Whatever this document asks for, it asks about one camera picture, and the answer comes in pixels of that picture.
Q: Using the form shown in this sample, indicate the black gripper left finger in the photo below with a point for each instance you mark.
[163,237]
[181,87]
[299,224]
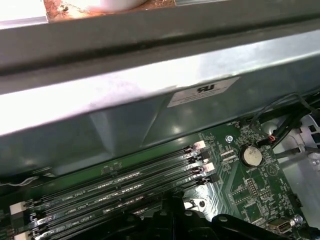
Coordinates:
[167,220]

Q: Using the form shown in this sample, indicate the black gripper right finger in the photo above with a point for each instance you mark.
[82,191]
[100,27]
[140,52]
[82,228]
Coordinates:
[180,220]

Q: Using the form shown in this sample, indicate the green motherboard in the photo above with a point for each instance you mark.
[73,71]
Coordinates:
[230,180]

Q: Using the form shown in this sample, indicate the coin cell battery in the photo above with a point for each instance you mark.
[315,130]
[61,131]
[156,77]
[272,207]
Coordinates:
[251,156]

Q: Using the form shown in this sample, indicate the silver USB port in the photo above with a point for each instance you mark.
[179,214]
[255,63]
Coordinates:
[281,227]

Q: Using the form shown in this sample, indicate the black PC case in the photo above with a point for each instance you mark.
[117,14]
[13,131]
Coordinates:
[100,130]

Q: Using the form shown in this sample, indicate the white case label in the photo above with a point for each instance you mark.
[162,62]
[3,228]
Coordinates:
[200,93]

